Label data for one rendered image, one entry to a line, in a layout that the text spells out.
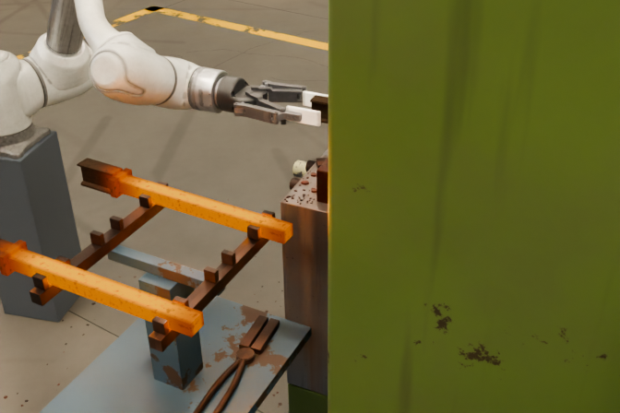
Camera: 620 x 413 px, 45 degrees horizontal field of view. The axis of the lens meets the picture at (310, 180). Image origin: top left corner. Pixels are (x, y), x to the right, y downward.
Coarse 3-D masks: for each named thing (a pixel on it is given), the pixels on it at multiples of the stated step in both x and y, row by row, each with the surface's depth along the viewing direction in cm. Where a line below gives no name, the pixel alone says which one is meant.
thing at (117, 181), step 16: (96, 160) 131; (96, 176) 131; (112, 176) 128; (128, 176) 129; (112, 192) 128; (128, 192) 127; (144, 192) 125; (160, 192) 124; (176, 192) 124; (176, 208) 123; (192, 208) 121; (208, 208) 119; (224, 208) 119; (240, 208) 119; (224, 224) 119; (240, 224) 117; (256, 224) 115; (272, 224) 115; (288, 224) 115; (272, 240) 115
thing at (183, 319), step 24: (0, 240) 112; (0, 264) 109; (24, 264) 107; (48, 264) 107; (72, 288) 104; (96, 288) 102; (120, 288) 102; (144, 312) 99; (168, 312) 98; (192, 312) 98
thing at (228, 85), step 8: (224, 80) 149; (232, 80) 149; (240, 80) 150; (224, 88) 149; (232, 88) 148; (240, 88) 151; (248, 88) 152; (216, 96) 150; (224, 96) 149; (232, 96) 149; (240, 96) 148; (264, 96) 150; (224, 104) 149; (232, 104) 149
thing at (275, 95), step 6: (258, 90) 150; (264, 90) 150; (270, 90) 150; (276, 90) 150; (282, 90) 150; (288, 90) 150; (294, 90) 150; (300, 90) 150; (270, 96) 151; (276, 96) 151; (282, 96) 151; (288, 96) 150; (294, 96) 150
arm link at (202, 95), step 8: (200, 72) 151; (208, 72) 151; (216, 72) 151; (224, 72) 152; (192, 80) 150; (200, 80) 150; (208, 80) 149; (216, 80) 150; (192, 88) 150; (200, 88) 150; (208, 88) 149; (216, 88) 150; (192, 96) 151; (200, 96) 150; (208, 96) 150; (192, 104) 152; (200, 104) 151; (208, 104) 151; (216, 104) 152; (216, 112) 153
